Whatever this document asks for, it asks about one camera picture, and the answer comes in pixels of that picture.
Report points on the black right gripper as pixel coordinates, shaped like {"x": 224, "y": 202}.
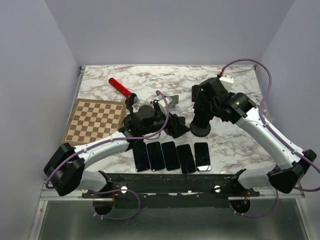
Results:
{"x": 231, "y": 94}

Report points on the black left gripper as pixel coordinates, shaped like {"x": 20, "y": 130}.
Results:
{"x": 178, "y": 129}

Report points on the black round-base stand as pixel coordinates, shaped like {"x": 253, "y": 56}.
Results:
{"x": 129, "y": 102}
{"x": 200, "y": 126}
{"x": 156, "y": 107}

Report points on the black phone dark case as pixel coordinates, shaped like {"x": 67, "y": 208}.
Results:
{"x": 170, "y": 156}

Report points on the blue-edged black phone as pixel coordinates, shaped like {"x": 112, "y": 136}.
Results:
{"x": 155, "y": 156}

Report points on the pink-edged black phone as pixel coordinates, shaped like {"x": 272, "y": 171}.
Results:
{"x": 140, "y": 155}

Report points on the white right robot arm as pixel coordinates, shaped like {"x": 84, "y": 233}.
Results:
{"x": 291, "y": 161}

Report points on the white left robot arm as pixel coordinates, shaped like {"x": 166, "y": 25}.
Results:
{"x": 66, "y": 169}

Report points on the small black phone stand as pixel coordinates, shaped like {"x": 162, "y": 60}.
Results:
{"x": 194, "y": 93}

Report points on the white folding phone stand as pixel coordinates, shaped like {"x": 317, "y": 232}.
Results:
{"x": 172, "y": 101}

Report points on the wooden chessboard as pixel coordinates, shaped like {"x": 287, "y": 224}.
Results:
{"x": 92, "y": 120}

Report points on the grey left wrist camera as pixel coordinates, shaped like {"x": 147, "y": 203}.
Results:
{"x": 163, "y": 104}

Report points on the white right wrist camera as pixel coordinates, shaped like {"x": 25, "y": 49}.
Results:
{"x": 227, "y": 80}

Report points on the black front mounting rail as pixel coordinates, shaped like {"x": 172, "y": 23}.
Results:
{"x": 172, "y": 190}

